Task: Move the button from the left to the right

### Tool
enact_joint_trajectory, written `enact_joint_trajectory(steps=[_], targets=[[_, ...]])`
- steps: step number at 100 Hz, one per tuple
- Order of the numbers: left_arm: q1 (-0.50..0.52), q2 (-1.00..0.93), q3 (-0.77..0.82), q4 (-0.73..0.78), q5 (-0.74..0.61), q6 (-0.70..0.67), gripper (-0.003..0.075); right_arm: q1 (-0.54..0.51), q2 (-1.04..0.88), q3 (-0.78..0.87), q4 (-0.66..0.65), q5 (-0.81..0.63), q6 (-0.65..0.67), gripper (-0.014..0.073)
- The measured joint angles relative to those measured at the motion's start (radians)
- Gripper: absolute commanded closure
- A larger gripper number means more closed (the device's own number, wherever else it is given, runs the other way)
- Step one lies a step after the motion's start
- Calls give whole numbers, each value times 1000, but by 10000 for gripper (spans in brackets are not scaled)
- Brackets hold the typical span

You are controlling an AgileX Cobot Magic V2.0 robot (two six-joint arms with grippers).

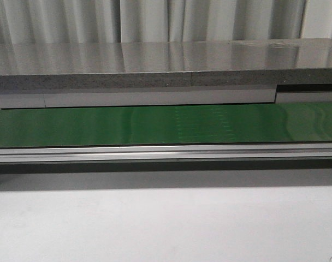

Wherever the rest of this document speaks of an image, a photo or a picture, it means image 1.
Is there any grey rear workbench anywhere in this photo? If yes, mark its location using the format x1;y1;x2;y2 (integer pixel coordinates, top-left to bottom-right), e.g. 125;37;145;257
0;39;332;109

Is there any green conveyor belt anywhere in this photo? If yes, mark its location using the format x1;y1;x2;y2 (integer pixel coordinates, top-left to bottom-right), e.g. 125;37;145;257
0;102;332;148

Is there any grey curtain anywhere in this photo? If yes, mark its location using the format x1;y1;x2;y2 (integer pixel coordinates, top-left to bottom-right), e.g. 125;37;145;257
0;1;332;44

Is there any aluminium conveyor front rail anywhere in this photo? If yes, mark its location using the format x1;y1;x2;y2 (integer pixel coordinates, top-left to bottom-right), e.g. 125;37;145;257
0;142;332;163

